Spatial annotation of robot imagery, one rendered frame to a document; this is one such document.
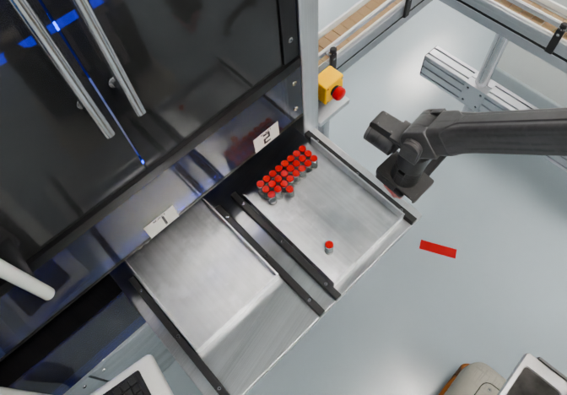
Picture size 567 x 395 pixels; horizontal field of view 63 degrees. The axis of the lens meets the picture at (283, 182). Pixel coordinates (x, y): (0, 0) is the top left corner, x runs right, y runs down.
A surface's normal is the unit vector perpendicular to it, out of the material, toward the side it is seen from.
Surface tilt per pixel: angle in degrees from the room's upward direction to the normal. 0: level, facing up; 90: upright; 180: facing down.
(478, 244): 0
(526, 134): 86
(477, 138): 86
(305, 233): 0
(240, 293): 0
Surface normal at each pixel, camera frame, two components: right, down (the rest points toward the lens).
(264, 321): -0.07, -0.48
